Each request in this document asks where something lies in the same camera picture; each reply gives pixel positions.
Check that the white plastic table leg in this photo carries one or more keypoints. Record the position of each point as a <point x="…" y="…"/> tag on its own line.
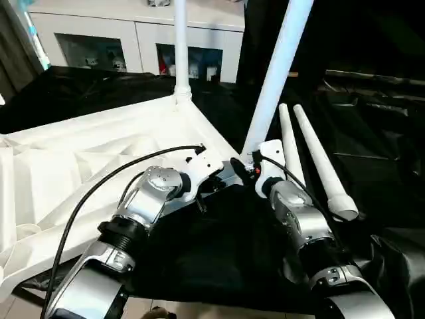
<point x="279" y="66"/>
<point x="290" y="143"/>
<point x="182" y="46"/>
<point x="322" y="159"/>

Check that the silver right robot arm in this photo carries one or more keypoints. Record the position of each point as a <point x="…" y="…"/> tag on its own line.
<point x="312" y="239"/>

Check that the black mat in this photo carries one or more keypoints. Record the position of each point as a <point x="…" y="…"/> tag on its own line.
<point x="226" y="259"/>

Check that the small gold tag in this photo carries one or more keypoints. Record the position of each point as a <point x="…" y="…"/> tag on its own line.
<point x="293" y="74"/>

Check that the grey left robot foot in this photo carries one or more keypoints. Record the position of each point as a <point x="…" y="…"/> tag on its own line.
<point x="159" y="314"/>

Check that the white plastic table top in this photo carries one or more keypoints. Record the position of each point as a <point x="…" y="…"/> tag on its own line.
<point x="66" y="173"/>

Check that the black metal bar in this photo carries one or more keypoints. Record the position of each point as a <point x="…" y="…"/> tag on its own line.
<point x="375" y="80"/>

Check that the white cabinet with glass doors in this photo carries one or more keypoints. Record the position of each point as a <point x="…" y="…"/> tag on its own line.
<point x="133" y="30"/>

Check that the grey curtain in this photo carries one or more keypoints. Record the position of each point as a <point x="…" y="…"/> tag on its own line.
<point x="16" y="40"/>

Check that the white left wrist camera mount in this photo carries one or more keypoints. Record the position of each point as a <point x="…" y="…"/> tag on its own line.
<point x="202" y="166"/>

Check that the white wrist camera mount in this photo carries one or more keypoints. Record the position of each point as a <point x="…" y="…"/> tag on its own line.
<point x="271" y="156"/>
<point x="202" y="166"/>

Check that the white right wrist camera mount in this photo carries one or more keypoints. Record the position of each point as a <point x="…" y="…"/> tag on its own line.
<point x="271" y="156"/>

